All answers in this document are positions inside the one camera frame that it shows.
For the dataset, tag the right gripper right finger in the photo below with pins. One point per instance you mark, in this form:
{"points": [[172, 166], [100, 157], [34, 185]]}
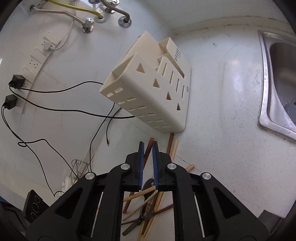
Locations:
{"points": [[162, 179]]}

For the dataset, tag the wire rack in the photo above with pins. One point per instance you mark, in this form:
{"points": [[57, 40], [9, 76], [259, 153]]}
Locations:
{"points": [[78, 169]]}

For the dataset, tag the black power adapter upper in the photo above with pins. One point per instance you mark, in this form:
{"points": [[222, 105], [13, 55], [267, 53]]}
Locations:
{"points": [[17, 81]]}

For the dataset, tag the stainless steel sink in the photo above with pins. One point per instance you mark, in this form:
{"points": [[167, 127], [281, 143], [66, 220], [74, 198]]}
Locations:
{"points": [[278, 99]]}

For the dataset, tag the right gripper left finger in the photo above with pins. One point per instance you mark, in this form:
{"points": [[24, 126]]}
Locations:
{"points": [[133, 180]]}

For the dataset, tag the black power adapter lower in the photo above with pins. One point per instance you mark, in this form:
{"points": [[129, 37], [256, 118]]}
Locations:
{"points": [[10, 101]]}

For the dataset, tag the black power adapter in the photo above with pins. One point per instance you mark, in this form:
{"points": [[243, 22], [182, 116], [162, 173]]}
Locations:
{"points": [[17, 81], [10, 101]]}

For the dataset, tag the white wall power strip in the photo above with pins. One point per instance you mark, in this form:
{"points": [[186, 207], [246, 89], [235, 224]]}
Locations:
{"points": [[37, 58]]}

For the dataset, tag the dark brown chopstick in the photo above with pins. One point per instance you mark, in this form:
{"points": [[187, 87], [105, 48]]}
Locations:
{"points": [[146, 156]]}

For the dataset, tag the cream plastic utensil holder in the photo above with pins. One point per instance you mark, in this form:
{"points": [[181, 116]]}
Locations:
{"points": [[152, 82]]}

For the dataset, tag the black spoon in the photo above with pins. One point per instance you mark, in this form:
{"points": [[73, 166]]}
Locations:
{"points": [[147, 199]]}

